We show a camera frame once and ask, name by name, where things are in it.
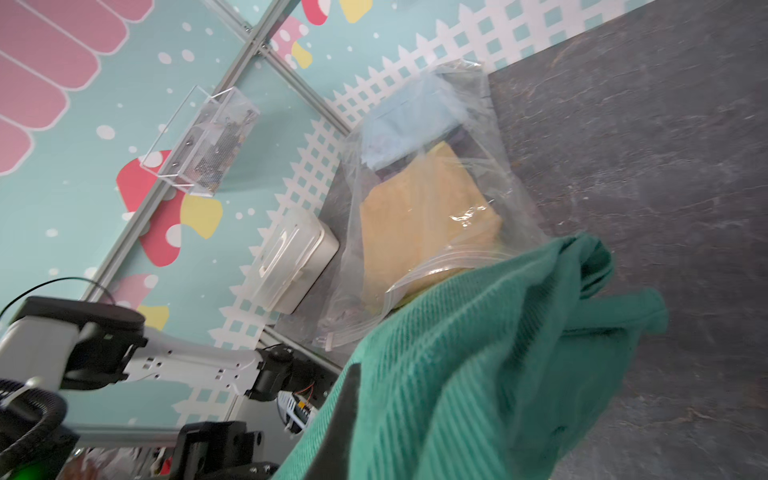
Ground clear plastic vacuum bag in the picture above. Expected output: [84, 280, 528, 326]
[272, 58, 550, 352]

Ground green trousers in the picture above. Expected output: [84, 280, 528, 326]
[276, 234, 668, 479]

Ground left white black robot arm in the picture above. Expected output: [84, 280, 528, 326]
[1, 289, 340, 479]

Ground tan folded garment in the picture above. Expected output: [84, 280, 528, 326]
[360, 142, 503, 306]

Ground translucent plastic storage box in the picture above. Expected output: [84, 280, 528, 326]
[242, 207, 339, 315]

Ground light blue folded garment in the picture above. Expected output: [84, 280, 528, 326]
[360, 74, 468, 170]

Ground white wire mesh basket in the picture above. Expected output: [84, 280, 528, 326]
[139, 85, 260, 198]

